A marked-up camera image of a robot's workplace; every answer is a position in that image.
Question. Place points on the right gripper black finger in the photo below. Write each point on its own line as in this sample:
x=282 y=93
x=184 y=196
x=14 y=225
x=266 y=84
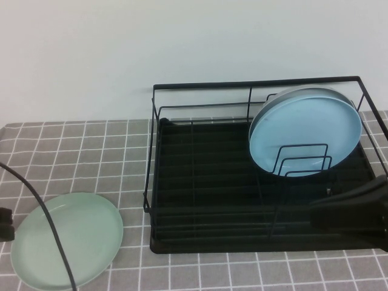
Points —
x=348 y=224
x=369 y=191

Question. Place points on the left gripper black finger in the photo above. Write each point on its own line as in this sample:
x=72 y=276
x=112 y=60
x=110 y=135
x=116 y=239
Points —
x=5 y=215
x=6 y=232

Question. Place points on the light green plate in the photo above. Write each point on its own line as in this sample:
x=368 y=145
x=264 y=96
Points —
x=85 y=236

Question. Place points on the light blue plate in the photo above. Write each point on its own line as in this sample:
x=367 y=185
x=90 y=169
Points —
x=303 y=127

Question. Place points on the dark teal plate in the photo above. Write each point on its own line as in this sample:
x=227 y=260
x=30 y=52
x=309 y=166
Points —
x=303 y=92

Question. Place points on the grey checked tablecloth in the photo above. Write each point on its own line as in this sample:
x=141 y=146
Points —
x=91 y=151

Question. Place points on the black plastic drip tray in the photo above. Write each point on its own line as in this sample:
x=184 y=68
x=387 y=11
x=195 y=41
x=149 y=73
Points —
x=218 y=169

